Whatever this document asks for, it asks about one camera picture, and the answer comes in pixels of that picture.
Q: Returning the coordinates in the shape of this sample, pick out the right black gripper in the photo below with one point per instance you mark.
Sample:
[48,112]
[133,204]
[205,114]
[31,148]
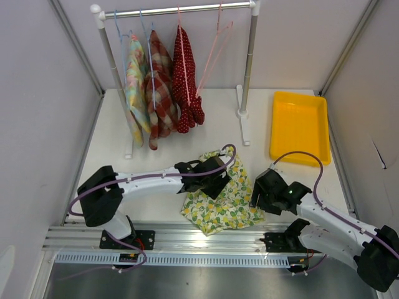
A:
[257,190]

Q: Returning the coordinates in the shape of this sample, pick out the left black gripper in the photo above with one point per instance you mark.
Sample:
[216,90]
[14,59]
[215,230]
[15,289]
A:
[221,181]

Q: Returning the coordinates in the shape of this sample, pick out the lemon print cloth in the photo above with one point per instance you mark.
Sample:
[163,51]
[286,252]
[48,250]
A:
[230,210]

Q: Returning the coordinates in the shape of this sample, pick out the red polka dot skirt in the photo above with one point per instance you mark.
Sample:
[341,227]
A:
[184,84]

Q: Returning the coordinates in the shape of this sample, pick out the pink wire hanger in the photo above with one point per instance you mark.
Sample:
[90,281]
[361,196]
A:
[183,56]
[220,39]

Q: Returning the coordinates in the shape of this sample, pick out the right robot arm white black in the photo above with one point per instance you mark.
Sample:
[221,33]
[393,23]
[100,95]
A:
[372,252]

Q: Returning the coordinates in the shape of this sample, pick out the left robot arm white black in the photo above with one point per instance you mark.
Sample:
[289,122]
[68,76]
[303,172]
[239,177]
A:
[101,195]

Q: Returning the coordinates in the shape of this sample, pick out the yellow plastic tray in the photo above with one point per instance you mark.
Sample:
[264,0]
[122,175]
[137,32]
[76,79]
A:
[300,123]

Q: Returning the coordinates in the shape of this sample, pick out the red plaid garment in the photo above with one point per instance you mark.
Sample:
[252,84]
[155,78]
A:
[161,105]

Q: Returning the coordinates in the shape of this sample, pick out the pastel floral garment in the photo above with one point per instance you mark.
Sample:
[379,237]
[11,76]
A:
[136,71]

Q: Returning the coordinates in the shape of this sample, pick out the clothes rack metal white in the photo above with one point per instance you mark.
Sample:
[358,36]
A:
[242,91]

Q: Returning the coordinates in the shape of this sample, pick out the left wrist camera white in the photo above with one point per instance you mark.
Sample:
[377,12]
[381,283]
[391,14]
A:
[224,152]

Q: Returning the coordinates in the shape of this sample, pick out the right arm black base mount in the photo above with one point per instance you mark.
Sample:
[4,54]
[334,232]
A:
[279,242]

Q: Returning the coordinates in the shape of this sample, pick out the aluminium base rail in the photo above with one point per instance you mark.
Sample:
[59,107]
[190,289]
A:
[170,238]

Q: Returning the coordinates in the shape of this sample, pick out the white slotted cable duct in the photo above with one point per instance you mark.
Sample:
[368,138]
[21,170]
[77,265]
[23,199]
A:
[187,260]

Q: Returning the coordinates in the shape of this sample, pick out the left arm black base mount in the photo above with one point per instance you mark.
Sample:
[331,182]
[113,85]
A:
[143,240]

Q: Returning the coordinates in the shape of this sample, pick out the blue wire hanger left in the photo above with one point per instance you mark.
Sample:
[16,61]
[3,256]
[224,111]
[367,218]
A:
[123,40]

